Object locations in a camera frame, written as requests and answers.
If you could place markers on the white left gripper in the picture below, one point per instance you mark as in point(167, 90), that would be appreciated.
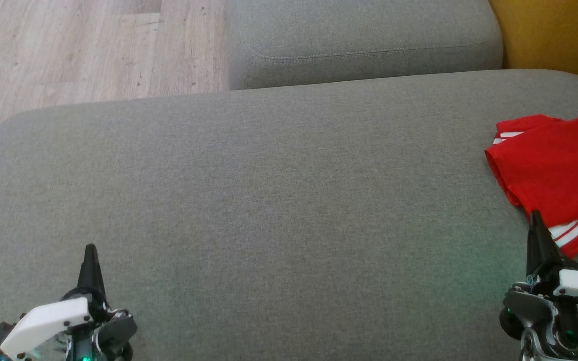
point(48, 321)

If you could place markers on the red jersey with white stripes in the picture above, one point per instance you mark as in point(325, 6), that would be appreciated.
point(530, 124)

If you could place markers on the large grey sofa seat cushion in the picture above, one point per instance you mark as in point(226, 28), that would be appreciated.
point(269, 200)

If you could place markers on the wide yellow sofa backrest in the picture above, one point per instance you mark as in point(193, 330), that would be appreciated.
point(560, 35)

